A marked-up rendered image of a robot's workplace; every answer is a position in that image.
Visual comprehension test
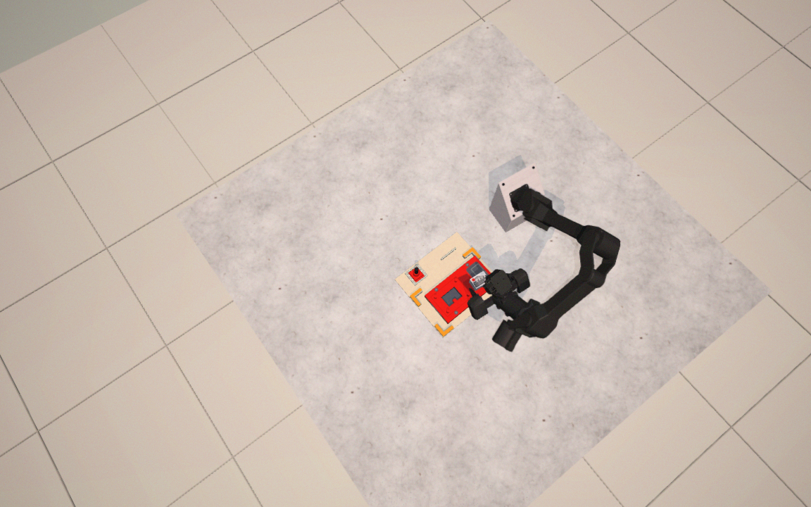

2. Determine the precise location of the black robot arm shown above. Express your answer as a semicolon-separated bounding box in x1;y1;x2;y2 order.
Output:
483;184;620;351

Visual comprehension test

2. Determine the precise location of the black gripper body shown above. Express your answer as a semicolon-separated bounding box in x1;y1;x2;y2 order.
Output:
467;268;530;320

